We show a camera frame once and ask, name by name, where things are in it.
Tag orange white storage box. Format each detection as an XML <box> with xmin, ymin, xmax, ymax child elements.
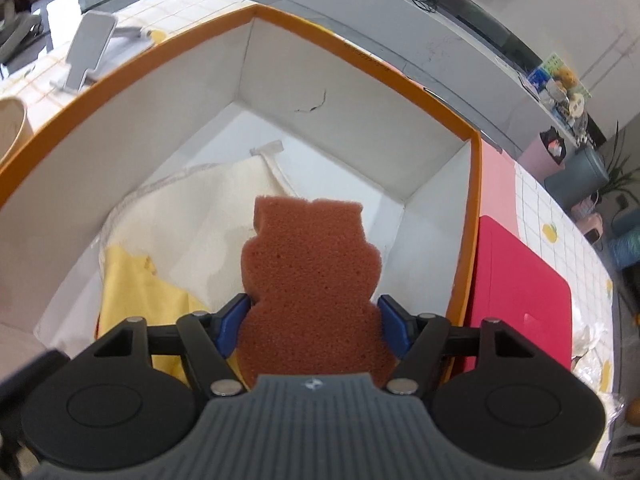
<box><xmin>1</xmin><ymin>4</ymin><xmax>482</xmax><ymax>375</ymax></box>

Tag white fluffy towel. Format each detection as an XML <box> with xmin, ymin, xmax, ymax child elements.
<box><xmin>99</xmin><ymin>141</ymin><xmax>296</xmax><ymax>312</ymax></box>

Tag beige round container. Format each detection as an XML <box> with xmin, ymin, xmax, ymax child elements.
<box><xmin>0</xmin><ymin>96</ymin><xmax>34</xmax><ymax>167</ymax></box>

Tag grey phone stand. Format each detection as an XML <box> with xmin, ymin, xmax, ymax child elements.
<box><xmin>51</xmin><ymin>11</ymin><xmax>153</xmax><ymax>94</ymax></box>

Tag brown bear shaped sponge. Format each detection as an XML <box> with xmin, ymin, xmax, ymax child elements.
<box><xmin>235</xmin><ymin>196</ymin><xmax>396</xmax><ymax>387</ymax></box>

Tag pink office chair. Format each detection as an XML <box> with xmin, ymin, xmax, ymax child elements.
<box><xmin>1</xmin><ymin>0</ymin><xmax>42</xmax><ymax>64</ymax></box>

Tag pink paper sheet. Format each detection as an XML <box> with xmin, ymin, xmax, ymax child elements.
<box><xmin>480</xmin><ymin>136</ymin><xmax>518</xmax><ymax>235</ymax></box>

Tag cluttered items on console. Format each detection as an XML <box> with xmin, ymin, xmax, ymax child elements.
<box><xmin>520</xmin><ymin>53</ymin><xmax>594</xmax><ymax>145</ymax></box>

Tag yellow cloth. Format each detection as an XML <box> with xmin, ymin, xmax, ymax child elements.
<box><xmin>95</xmin><ymin>244</ymin><xmax>241</xmax><ymax>386</ymax></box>

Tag grey tv console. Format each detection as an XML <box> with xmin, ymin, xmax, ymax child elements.
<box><xmin>257</xmin><ymin>0</ymin><xmax>576</xmax><ymax>154</ymax></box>

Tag lemon pattern checked tablecloth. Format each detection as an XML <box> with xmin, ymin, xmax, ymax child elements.
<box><xmin>0</xmin><ymin>0</ymin><xmax>626</xmax><ymax>480</ymax></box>

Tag pink trash bin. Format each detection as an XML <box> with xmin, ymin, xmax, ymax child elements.
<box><xmin>518</xmin><ymin>127</ymin><xmax>567</xmax><ymax>183</ymax></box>

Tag grey round trash bin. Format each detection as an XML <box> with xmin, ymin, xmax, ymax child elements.
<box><xmin>544</xmin><ymin>146</ymin><xmax>610</xmax><ymax>210</ymax></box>

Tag pink small heater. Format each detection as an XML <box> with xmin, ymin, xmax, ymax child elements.
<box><xmin>573</xmin><ymin>198</ymin><xmax>603</xmax><ymax>245</ymax></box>

